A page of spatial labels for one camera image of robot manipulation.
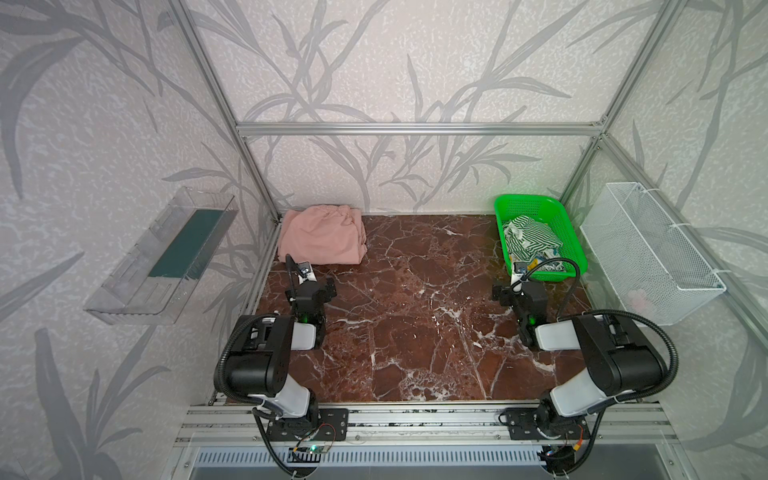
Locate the pink garment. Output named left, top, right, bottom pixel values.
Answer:
left=278, top=205, right=367, bottom=265

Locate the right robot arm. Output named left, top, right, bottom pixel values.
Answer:
left=491, top=279, right=680, bottom=429

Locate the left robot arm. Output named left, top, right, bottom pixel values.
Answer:
left=213, top=279, right=337, bottom=423

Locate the yellow blue patterned garment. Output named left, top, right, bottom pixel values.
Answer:
left=527, top=257, right=565, bottom=272

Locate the green white striped garment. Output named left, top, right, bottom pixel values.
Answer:
left=502, top=215, right=563, bottom=263

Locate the green plastic basket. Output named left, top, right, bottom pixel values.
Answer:
left=494, top=194, right=587, bottom=282

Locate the green circuit board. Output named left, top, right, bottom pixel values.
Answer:
left=290, top=444, right=332, bottom=464

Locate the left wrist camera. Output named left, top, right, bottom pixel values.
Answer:
left=295, top=262, right=317, bottom=284

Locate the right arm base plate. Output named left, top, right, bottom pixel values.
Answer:
left=497, top=405, right=591, bottom=442

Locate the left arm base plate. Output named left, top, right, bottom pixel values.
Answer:
left=267, top=408, right=350, bottom=441

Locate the white wire basket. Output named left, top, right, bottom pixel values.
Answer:
left=581, top=182, right=726, bottom=326

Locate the right black cable conduit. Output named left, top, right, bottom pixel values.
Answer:
left=521, top=257, right=679, bottom=403

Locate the clear plastic wall bin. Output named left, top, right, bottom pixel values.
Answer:
left=84, top=187, right=239, bottom=326

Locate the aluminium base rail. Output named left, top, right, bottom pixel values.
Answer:
left=174, top=401, right=679, bottom=447

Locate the aluminium frame crossbar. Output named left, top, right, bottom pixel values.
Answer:
left=236, top=122, right=602, bottom=137

